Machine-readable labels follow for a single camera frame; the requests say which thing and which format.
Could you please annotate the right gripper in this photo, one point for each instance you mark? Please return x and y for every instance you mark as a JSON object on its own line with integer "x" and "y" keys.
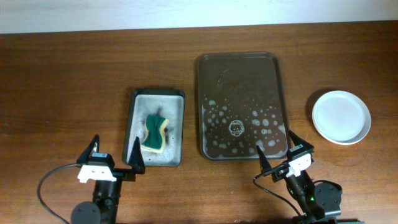
{"x": 297, "y": 142}

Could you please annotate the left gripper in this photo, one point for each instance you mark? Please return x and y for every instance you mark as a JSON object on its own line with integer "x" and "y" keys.
{"x": 134, "y": 162}

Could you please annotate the green and yellow sponge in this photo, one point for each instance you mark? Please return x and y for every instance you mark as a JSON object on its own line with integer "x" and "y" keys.
{"x": 155, "y": 134}

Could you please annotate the white plate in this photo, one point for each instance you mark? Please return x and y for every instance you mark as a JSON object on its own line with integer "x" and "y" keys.
{"x": 341, "y": 117}

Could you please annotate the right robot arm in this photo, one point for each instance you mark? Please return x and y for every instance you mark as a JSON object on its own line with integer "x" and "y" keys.
{"x": 319, "y": 200}

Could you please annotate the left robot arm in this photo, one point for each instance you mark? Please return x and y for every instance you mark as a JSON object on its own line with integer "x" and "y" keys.
{"x": 103, "y": 207}

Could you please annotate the small black sponge tray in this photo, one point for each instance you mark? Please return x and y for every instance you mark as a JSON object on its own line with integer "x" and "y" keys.
{"x": 169, "y": 104}

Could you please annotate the large brown serving tray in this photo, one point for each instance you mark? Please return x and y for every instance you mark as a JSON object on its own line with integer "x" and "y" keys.
{"x": 241, "y": 106}

